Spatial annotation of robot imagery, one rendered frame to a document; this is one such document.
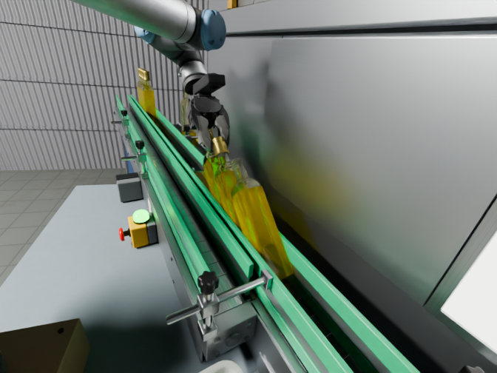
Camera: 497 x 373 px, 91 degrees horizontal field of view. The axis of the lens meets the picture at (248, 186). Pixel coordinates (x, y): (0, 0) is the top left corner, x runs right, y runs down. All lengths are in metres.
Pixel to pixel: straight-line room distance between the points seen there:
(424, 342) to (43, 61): 3.14
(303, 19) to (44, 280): 0.84
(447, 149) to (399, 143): 0.06
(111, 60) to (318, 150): 2.61
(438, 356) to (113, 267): 0.71
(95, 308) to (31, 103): 2.72
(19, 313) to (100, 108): 2.47
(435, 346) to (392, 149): 0.32
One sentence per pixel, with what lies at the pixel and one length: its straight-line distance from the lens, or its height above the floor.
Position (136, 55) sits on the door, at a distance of 2.89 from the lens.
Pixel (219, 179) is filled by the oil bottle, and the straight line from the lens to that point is 0.57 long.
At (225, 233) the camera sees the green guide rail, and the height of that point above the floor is 0.96.
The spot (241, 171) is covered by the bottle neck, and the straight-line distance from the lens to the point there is 0.52.
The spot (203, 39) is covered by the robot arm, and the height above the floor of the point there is 1.30.
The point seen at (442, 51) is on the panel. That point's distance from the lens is 0.40.
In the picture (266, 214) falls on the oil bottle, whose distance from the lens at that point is 0.49.
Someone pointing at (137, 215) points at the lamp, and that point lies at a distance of 0.77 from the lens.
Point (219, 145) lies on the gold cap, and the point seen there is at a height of 1.08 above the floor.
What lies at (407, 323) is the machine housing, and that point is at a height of 0.91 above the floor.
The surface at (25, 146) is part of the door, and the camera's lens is 3.41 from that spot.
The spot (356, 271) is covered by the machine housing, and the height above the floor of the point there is 0.92.
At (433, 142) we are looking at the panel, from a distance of 0.39.
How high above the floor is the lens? 1.28
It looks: 28 degrees down
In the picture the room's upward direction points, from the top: 6 degrees clockwise
